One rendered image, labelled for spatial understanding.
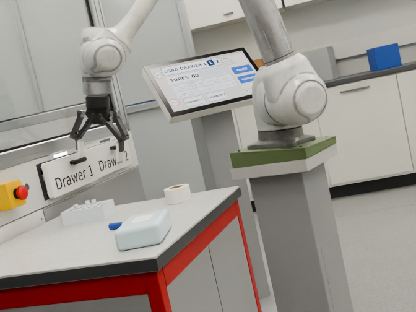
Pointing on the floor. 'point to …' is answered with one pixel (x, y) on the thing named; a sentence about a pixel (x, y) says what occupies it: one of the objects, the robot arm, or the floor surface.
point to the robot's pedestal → (299, 234)
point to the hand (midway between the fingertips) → (99, 158)
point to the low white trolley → (135, 263)
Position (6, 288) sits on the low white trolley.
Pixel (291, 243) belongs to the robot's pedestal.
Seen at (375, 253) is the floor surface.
